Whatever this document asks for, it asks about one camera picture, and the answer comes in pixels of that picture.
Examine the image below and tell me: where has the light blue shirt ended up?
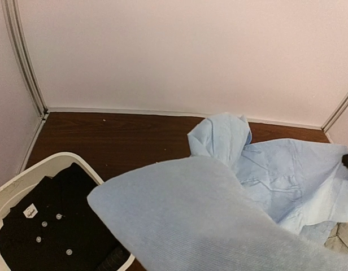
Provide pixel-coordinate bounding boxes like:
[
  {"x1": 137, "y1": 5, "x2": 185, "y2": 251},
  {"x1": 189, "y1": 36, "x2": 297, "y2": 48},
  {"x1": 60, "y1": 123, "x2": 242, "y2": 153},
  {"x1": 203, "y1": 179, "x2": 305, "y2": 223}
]
[{"x1": 88, "y1": 113, "x2": 348, "y2": 270}]

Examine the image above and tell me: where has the folded grey shirt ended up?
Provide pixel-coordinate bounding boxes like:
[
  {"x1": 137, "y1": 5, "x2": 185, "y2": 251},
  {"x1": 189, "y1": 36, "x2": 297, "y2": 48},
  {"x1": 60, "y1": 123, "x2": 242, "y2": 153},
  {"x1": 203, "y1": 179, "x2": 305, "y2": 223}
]
[{"x1": 324, "y1": 222, "x2": 348, "y2": 254}]

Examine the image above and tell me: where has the black shirt in basket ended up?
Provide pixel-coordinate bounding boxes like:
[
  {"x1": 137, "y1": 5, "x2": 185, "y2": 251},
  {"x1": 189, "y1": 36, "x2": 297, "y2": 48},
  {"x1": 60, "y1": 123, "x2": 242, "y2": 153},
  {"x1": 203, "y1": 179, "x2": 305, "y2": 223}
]
[{"x1": 0, "y1": 163, "x2": 130, "y2": 270}]

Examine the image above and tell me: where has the white plastic basket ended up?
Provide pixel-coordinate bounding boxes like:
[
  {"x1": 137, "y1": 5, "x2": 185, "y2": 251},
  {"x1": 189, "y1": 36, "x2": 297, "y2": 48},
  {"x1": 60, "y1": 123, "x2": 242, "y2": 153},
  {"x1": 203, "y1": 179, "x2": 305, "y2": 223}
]
[{"x1": 0, "y1": 152, "x2": 134, "y2": 270}]

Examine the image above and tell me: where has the right aluminium corner post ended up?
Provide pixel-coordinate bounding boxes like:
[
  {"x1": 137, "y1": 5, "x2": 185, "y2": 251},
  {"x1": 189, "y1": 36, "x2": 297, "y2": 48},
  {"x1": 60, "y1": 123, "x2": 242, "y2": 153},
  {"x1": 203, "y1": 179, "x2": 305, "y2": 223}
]
[{"x1": 321, "y1": 92, "x2": 348, "y2": 133}]

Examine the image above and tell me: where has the aluminium corner post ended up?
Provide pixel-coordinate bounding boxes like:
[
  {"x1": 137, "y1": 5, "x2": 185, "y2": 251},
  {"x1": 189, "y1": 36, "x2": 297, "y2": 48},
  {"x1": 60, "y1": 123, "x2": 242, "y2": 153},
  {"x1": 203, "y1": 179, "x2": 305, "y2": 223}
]
[
  {"x1": 321, "y1": 92, "x2": 348, "y2": 133},
  {"x1": 1, "y1": 0, "x2": 49, "y2": 119}
]

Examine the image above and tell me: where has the left aluminium corner post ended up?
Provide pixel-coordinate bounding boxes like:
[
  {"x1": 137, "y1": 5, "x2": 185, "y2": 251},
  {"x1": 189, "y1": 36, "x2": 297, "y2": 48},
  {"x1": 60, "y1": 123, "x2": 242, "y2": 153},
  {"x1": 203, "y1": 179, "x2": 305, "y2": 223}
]
[{"x1": 1, "y1": 0, "x2": 49, "y2": 119}]

